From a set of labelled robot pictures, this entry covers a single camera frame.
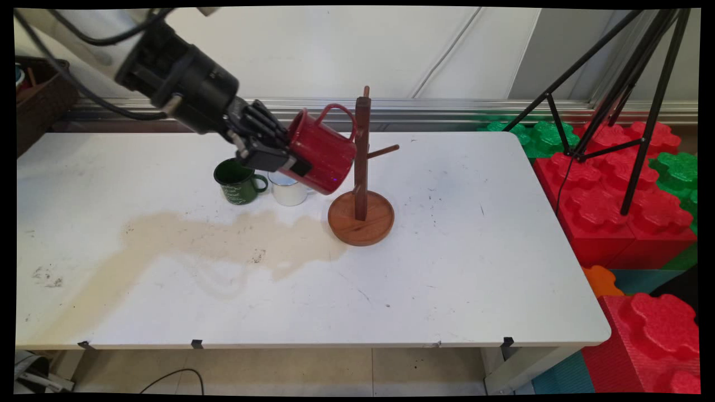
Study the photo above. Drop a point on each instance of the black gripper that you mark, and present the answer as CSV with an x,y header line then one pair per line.
x,y
209,89

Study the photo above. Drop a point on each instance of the red enamel mug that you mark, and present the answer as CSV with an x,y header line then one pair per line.
x,y
324,151

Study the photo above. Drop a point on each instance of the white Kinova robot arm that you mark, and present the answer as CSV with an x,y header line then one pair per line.
x,y
148,58

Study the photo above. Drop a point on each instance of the dark green mug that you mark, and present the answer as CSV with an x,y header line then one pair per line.
x,y
237,187

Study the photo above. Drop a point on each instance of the white enamel mug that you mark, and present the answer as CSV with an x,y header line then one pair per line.
x,y
287,194

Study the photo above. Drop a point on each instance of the wooden mug tree stand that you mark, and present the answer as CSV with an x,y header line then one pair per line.
x,y
362,223

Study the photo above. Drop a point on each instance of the black table edge clip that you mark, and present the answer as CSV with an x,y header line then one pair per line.
x,y
196,344
507,341
85,345

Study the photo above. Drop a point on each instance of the brown storage box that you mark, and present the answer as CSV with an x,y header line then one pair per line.
x,y
44,100

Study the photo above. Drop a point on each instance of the green foam block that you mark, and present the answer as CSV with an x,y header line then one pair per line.
x,y
678,170
544,137

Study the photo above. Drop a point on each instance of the grey floor equipment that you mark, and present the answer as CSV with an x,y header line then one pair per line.
x,y
39,374

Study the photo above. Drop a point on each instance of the large red foam block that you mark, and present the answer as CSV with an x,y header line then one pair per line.
x,y
603,212
653,335

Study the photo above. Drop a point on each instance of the orange foam block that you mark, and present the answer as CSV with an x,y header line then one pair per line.
x,y
600,282

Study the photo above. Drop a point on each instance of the teal foam mat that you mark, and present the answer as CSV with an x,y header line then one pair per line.
x,y
564,377

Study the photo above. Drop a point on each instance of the aluminium wall rail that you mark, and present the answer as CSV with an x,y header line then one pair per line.
x,y
447,109

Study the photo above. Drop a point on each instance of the black camera tripod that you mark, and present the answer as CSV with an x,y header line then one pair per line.
x,y
654,111

